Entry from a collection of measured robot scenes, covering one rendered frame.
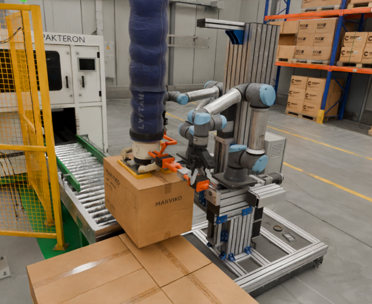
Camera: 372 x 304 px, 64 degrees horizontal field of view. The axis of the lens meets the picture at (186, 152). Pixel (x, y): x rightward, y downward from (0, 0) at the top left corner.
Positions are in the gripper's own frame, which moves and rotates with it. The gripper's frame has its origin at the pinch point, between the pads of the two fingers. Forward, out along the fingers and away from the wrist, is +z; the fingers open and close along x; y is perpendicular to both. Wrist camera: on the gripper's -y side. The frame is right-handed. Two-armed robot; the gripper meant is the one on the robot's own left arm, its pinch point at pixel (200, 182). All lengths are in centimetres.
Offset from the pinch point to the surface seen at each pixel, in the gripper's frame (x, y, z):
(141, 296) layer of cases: 29, 9, 67
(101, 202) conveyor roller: 12, 122, 66
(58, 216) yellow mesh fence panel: 43, 149, 84
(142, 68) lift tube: 8, 51, -53
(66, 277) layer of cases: 60, 44, 67
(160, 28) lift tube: -2, 48, -76
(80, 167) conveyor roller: 7, 206, 63
